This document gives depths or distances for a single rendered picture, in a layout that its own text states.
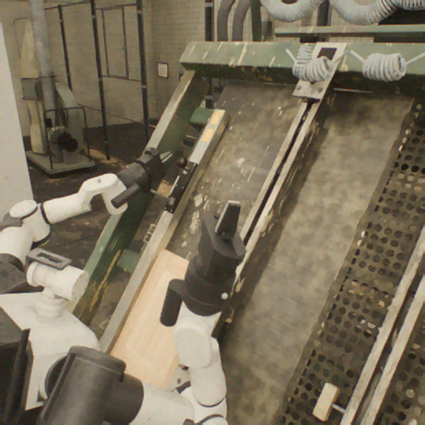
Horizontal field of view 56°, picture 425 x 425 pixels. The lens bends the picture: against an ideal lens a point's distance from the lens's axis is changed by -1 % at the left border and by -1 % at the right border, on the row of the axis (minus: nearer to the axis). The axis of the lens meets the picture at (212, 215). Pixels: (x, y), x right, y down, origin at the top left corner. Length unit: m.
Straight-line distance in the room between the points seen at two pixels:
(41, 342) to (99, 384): 0.15
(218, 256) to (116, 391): 0.32
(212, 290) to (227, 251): 0.08
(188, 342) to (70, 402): 0.22
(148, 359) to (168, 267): 0.30
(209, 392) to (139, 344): 0.57
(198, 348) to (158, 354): 0.59
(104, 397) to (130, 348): 0.67
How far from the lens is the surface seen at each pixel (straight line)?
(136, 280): 1.44
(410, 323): 1.00
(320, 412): 1.08
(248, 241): 1.17
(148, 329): 1.40
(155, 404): 0.85
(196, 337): 0.75
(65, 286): 0.88
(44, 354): 0.84
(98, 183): 1.29
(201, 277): 0.69
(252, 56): 1.50
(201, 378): 0.86
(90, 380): 0.76
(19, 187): 5.03
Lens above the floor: 1.88
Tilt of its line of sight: 24 degrees down
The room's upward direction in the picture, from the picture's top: straight up
